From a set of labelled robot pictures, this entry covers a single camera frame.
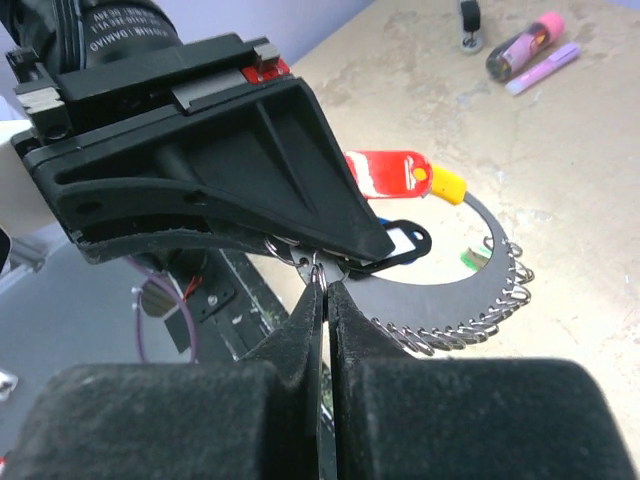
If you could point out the blue key tag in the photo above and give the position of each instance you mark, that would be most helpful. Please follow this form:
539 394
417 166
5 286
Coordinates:
411 241

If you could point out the large keyring with small rings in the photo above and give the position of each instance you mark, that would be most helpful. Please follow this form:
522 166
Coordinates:
427 318

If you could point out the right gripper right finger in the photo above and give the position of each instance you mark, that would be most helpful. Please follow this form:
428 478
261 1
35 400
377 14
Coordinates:
398 417

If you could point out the left aluminium rail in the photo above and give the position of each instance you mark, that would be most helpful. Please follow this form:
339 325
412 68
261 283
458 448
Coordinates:
25 258

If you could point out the yellow key tag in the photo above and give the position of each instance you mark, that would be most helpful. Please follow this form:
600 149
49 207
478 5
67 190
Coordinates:
448 186

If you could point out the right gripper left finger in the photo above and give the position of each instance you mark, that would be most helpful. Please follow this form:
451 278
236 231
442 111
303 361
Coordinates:
122 421

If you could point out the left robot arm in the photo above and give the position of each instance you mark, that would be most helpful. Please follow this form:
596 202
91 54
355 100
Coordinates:
71 35

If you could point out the red key tag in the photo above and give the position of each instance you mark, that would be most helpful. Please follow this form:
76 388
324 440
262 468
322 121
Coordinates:
391 174

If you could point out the pink tube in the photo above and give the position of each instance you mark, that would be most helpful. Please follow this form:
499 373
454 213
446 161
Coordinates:
561 57

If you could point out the green key tag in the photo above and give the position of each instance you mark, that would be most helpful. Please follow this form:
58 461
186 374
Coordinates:
476 259

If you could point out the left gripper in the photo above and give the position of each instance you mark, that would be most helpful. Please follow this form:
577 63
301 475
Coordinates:
195 146

